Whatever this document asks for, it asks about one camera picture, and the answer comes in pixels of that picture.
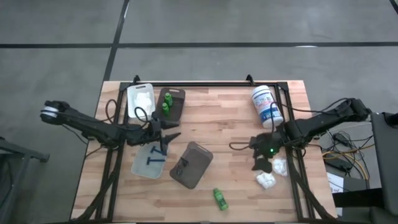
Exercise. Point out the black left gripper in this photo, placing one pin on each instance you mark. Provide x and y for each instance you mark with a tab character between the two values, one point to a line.
150	137

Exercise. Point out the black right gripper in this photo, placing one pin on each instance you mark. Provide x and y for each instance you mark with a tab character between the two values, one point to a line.
267	144

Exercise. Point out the green travel bottle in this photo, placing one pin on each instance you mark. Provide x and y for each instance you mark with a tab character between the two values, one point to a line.
165	109
220	199
168	99

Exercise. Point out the black screw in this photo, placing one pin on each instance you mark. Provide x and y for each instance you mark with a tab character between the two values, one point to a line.
157	160

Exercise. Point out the clear printed cotton bag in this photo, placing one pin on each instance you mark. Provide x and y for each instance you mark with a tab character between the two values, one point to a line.
147	99

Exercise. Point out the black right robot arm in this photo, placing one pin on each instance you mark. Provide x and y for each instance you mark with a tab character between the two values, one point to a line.
323	119

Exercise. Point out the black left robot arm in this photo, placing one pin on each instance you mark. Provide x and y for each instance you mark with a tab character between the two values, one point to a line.
93	128

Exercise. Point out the smoky grey plastic bin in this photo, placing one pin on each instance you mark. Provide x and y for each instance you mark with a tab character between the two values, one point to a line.
178	105
196	168

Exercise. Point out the white plastic bin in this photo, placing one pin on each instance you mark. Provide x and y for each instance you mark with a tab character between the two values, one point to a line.
132	109

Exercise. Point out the translucent plastic bin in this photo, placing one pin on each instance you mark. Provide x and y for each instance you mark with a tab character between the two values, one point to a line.
146	170

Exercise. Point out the white wipes canister blue label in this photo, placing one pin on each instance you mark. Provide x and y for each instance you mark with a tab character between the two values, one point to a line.
262	96

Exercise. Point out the white paper sheet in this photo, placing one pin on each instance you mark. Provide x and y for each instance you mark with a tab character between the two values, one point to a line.
335	182

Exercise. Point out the black power brick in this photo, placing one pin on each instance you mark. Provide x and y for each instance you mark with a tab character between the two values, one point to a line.
337	161

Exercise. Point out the small black power adapter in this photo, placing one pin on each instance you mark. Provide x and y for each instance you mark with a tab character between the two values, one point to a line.
338	137

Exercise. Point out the grey cart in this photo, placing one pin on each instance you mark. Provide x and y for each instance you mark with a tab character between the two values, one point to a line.
385	155

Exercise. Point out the grey metal stand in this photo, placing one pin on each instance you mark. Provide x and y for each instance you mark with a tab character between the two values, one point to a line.
18	152

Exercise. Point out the black aluminium table frame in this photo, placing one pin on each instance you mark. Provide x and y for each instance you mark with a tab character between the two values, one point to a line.
202	84

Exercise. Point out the black frame clamp hook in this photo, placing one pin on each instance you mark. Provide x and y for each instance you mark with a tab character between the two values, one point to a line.
250	79
136	79

